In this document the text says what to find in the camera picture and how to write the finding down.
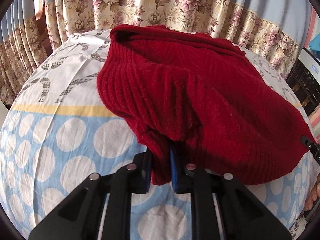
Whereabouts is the narrow blue floral curtain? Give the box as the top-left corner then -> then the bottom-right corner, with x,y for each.
0,0 -> 49,105

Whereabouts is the red knit sweater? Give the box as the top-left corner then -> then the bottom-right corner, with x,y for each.
96,24 -> 314,186

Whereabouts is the printed bed sheet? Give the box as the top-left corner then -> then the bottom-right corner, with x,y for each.
0,28 -> 320,240

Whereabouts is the white and black appliance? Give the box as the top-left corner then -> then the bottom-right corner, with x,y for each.
286,47 -> 320,117

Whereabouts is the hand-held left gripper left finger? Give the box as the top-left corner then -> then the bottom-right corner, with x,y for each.
28,149 -> 152,240

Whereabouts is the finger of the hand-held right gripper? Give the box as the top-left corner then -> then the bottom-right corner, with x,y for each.
301,135 -> 320,162

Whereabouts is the person's right hand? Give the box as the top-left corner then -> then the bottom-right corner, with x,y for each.
304,180 -> 320,214

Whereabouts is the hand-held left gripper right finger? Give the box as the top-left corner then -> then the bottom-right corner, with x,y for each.
169,145 -> 293,240

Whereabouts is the pink sheer curtain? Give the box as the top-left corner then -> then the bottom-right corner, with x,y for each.
33,0 -> 46,21

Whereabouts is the wide blue floral curtain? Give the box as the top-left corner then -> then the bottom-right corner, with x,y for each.
43,0 -> 314,81

